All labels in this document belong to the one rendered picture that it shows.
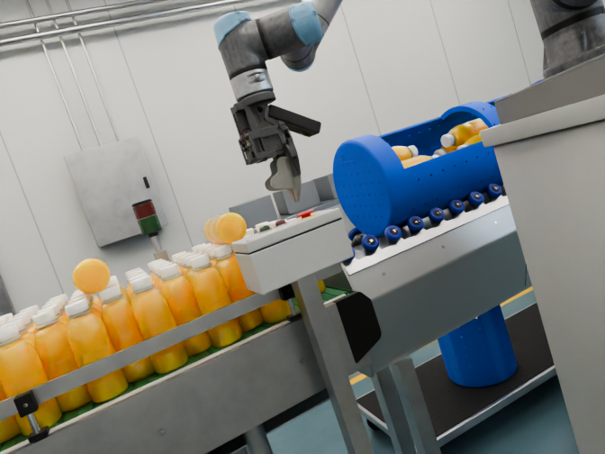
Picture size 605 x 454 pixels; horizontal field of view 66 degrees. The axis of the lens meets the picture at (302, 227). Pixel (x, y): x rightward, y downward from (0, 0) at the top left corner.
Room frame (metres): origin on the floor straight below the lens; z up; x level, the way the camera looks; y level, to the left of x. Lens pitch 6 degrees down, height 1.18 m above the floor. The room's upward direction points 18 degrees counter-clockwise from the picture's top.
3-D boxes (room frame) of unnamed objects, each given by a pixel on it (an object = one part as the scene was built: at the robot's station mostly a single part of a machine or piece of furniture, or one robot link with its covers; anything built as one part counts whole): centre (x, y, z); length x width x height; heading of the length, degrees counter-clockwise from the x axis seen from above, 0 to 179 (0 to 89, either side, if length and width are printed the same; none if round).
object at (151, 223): (1.43, 0.44, 1.18); 0.06 x 0.06 x 0.05
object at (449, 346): (1.89, -0.54, 0.59); 0.28 x 0.28 x 0.88
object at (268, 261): (0.89, 0.03, 1.05); 0.20 x 0.10 x 0.10; 112
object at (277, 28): (0.91, -0.10, 1.44); 0.11 x 0.11 x 0.08; 83
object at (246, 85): (0.90, 0.01, 1.37); 0.08 x 0.08 x 0.05
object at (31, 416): (0.76, 0.54, 0.94); 0.03 x 0.02 x 0.08; 112
